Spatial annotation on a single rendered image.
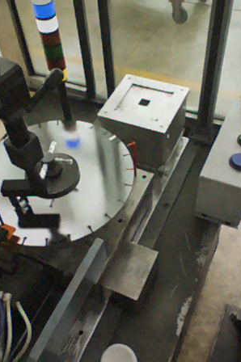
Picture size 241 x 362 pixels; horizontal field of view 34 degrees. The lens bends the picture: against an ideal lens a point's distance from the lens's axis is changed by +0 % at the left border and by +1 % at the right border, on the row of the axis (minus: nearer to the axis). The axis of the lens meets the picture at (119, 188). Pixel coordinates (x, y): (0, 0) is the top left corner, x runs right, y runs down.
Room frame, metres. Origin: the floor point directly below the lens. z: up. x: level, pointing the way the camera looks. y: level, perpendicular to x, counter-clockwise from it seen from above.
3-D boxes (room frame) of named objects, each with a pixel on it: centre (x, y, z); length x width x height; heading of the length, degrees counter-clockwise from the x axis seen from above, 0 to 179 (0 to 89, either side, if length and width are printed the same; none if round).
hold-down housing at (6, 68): (0.45, 0.15, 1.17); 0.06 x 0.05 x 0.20; 141
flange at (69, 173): (0.52, 0.13, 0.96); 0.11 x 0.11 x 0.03
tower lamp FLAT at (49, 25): (0.83, 0.12, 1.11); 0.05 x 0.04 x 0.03; 60
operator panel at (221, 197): (0.62, -0.29, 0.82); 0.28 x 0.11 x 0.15; 150
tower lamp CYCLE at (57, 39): (0.83, 0.12, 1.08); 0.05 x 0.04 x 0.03; 60
